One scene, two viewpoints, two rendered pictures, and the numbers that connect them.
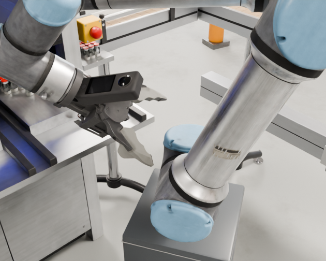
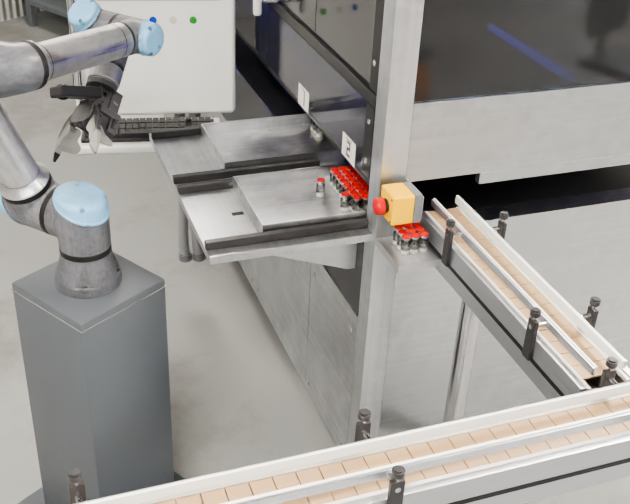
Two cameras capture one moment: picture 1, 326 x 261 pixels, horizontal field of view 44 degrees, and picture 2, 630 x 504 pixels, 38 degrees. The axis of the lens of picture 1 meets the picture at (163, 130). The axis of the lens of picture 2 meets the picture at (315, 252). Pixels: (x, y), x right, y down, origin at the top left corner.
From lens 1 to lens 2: 2.43 m
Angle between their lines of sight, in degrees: 86
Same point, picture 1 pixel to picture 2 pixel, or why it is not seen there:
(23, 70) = not seen: hidden behind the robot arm
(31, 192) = (325, 316)
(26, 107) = (292, 190)
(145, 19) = (495, 300)
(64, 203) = (337, 379)
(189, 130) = (85, 194)
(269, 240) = not seen: outside the picture
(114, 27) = (460, 258)
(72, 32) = (375, 184)
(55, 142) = (213, 197)
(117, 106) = (79, 112)
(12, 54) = not seen: hidden behind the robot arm
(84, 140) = (203, 211)
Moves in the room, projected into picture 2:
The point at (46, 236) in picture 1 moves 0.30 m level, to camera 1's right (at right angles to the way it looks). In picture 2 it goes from (322, 389) to (282, 454)
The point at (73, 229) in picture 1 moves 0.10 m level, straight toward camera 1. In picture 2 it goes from (336, 429) to (301, 426)
